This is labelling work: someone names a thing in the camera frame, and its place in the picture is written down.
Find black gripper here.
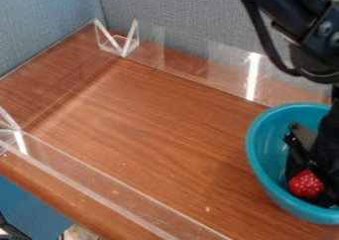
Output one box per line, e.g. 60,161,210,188
282,94,339,208

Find red toy strawberry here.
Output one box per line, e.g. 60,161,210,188
288,169,324,198

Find blue plastic bowl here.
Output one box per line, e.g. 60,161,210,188
246,102,339,225

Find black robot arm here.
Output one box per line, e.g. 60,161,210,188
240,0,339,208

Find clear acrylic front barrier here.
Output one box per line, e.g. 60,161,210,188
0,107,231,240

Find clear acrylic barrier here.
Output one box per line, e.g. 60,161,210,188
0,107,231,240
92,20,331,107

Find clear acrylic back barrier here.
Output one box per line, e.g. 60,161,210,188
92,20,331,107

